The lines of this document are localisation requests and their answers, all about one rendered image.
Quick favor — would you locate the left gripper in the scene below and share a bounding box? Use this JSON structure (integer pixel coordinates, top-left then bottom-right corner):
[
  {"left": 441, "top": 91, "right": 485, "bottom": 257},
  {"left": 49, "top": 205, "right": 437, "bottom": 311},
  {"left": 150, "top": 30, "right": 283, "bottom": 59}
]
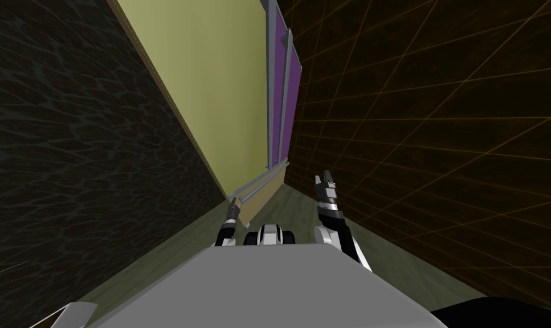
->
[{"left": 227, "top": 196, "right": 243, "bottom": 222}]

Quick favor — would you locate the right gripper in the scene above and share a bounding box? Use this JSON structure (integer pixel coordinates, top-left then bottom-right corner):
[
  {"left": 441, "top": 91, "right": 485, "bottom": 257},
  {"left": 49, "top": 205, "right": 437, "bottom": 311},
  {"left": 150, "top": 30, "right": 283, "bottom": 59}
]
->
[{"left": 315, "top": 169, "right": 338, "bottom": 202}]

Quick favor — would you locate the tan flat panel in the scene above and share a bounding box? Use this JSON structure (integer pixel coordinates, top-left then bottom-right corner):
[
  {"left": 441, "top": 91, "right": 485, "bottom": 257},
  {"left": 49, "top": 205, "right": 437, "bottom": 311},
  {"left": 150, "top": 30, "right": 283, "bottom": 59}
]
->
[{"left": 238, "top": 165, "right": 289, "bottom": 229}]

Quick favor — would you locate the grey long bar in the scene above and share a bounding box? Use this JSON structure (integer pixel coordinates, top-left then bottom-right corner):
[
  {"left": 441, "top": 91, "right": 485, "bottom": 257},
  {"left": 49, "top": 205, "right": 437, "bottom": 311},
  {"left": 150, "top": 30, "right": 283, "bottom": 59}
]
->
[{"left": 227, "top": 158, "right": 290, "bottom": 206}]

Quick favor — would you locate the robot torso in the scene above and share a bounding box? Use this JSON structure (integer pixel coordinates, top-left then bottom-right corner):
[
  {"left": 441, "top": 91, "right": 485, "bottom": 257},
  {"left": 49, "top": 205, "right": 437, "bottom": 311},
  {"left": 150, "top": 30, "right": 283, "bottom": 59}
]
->
[{"left": 28, "top": 223, "right": 450, "bottom": 328}]

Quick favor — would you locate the purple door with grey frame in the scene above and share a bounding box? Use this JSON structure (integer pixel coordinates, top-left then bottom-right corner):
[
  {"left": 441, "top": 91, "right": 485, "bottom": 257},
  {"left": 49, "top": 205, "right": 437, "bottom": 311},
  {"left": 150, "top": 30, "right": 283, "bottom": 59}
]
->
[{"left": 259, "top": 0, "right": 304, "bottom": 172}]

